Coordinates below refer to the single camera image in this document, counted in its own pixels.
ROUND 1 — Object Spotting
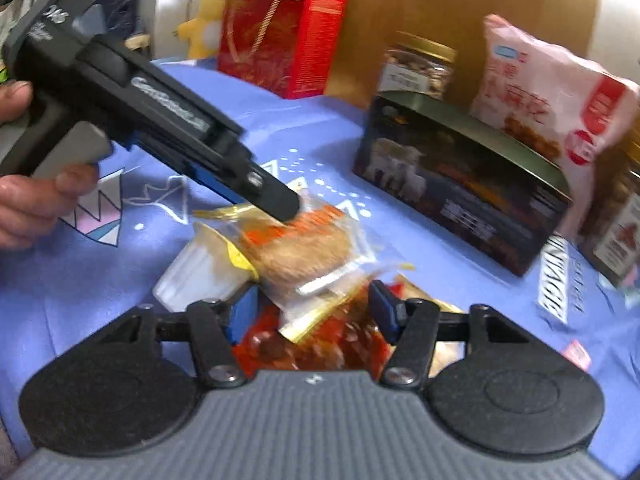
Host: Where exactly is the clear packet with brown cake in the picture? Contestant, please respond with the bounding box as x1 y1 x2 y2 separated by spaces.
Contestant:
192 195 416 322

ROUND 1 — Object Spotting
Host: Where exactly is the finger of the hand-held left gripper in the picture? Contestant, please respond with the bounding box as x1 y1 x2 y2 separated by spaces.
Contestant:
220 157 302 222

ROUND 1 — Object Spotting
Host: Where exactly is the pink snack bag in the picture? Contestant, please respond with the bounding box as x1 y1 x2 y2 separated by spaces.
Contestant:
469 14 640 241

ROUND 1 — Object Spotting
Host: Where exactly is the white pudding cup yellow lid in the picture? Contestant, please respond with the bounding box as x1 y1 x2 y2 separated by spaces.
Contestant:
152 222 261 313

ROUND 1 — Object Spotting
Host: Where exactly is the yellow plush toy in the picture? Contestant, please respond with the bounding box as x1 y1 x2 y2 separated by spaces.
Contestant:
173 0 242 60

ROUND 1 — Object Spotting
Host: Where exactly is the person's left hand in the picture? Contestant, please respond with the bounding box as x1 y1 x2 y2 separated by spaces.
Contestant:
0 81 101 251

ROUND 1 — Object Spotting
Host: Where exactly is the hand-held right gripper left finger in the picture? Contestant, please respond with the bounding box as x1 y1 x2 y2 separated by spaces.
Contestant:
97 285 261 390

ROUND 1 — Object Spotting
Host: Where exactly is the red gift box rope handle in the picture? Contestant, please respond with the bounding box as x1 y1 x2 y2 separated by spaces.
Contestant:
217 0 349 100

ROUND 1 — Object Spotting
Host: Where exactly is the wooden board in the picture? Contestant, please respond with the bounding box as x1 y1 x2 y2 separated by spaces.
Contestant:
324 0 602 107

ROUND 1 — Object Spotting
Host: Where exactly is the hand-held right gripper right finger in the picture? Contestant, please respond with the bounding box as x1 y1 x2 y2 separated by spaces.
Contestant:
369 280 533 390

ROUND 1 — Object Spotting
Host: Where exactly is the clear nut jar gold lid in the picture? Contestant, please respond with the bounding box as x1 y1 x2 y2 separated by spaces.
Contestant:
382 31 457 102
579 157 640 288

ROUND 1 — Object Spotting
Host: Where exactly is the blue printed cloth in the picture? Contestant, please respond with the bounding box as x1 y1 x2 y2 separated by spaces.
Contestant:
0 57 640 480

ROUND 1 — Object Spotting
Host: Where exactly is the red snack packet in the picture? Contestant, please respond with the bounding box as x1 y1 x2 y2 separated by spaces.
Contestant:
235 280 451 376

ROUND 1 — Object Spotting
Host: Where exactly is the small pink wrapper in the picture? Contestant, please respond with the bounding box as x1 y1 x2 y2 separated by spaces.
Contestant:
561 340 593 372

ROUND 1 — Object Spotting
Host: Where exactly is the dark tin box sheep print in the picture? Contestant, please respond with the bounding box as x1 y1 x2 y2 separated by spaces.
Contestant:
352 91 573 277

